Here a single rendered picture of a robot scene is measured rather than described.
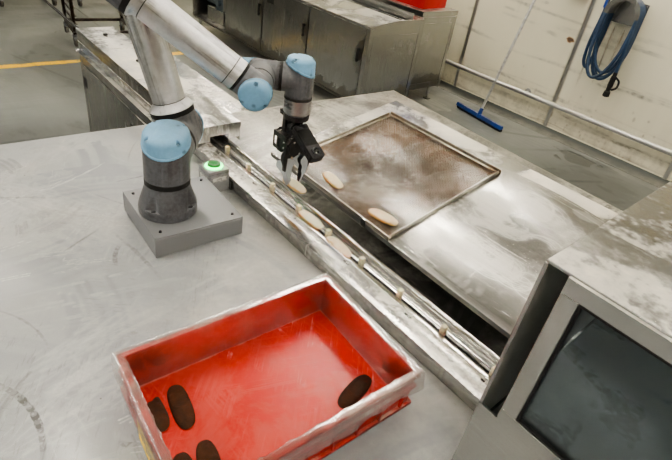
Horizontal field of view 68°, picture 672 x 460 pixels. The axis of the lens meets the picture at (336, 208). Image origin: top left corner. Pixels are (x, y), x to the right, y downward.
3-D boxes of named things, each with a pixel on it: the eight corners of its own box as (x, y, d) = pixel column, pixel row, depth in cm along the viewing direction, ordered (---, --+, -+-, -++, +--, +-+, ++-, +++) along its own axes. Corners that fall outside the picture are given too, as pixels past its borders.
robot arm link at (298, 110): (317, 101, 132) (293, 105, 128) (315, 117, 135) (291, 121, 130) (301, 91, 137) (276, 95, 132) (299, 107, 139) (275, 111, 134)
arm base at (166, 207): (144, 227, 125) (142, 194, 120) (133, 197, 136) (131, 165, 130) (204, 218, 132) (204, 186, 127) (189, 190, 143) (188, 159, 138)
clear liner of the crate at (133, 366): (112, 386, 93) (106, 351, 88) (322, 300, 120) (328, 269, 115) (182, 556, 72) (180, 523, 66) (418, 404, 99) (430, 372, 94)
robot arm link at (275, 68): (236, 64, 120) (281, 69, 121) (242, 51, 129) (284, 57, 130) (235, 95, 124) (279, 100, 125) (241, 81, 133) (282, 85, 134)
